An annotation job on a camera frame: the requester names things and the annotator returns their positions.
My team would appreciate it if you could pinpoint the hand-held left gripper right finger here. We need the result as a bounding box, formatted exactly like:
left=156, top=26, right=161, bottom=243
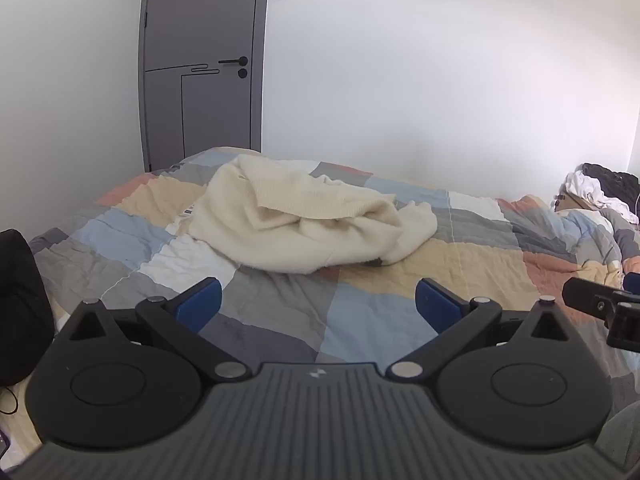
left=386, top=278, right=576, bottom=381

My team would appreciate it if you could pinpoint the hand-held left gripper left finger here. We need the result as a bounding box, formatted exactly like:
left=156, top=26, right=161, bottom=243
left=62, top=278, right=252, bottom=382

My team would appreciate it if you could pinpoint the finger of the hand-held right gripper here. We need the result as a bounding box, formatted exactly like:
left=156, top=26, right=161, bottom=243
left=561, top=276, right=626, bottom=318

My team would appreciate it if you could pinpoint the cream sweater with blue stripes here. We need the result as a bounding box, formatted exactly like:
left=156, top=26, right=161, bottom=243
left=176, top=154, right=437, bottom=275

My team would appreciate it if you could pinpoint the patchwork quilt bed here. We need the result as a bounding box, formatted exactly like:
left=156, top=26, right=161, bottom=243
left=27, top=146, right=640, bottom=413

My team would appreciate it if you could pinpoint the tan object with dark print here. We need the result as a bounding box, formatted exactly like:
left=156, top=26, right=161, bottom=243
left=551, top=191, right=587, bottom=212

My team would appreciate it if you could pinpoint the white crumpled cloth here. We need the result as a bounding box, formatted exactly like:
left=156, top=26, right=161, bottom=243
left=565, top=170, right=635, bottom=217

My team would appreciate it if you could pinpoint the grey cloth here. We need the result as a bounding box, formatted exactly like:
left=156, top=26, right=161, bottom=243
left=594, top=400, right=640, bottom=473

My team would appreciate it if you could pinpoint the black bag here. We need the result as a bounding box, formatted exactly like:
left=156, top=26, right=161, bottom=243
left=0, top=229, right=55, bottom=388

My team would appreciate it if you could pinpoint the grey door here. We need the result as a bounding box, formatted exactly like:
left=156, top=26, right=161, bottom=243
left=138, top=0, right=271, bottom=173

